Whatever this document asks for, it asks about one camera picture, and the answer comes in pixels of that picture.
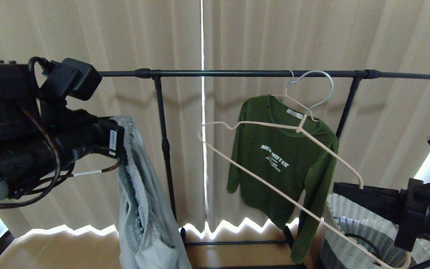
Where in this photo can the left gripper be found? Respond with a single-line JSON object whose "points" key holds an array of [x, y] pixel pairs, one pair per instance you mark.
{"points": [[88, 138]]}

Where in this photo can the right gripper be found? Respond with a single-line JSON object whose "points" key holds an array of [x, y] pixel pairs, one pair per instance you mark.
{"points": [[411, 213]]}

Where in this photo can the pale grey shorts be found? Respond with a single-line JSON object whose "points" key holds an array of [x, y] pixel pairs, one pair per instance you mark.
{"points": [[144, 209]]}

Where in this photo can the green printed shirt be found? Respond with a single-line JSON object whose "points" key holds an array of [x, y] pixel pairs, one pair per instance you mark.
{"points": [[286, 179]]}

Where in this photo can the pink clothes hanger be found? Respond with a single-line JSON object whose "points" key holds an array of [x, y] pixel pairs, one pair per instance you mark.
{"points": [[296, 102], [259, 178]]}

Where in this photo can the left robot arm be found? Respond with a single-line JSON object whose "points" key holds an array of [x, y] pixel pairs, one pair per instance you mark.
{"points": [[9, 142]]}

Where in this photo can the white laundry basket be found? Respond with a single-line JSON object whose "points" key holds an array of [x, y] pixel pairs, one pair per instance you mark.
{"points": [[353, 224]]}

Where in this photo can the black clothes rack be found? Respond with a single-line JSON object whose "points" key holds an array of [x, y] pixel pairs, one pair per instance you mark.
{"points": [[237, 73]]}

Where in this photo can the beige curtain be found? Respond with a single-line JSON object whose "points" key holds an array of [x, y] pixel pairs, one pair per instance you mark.
{"points": [[312, 33]]}

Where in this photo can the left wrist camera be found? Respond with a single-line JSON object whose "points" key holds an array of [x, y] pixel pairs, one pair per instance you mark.
{"points": [[73, 78]]}

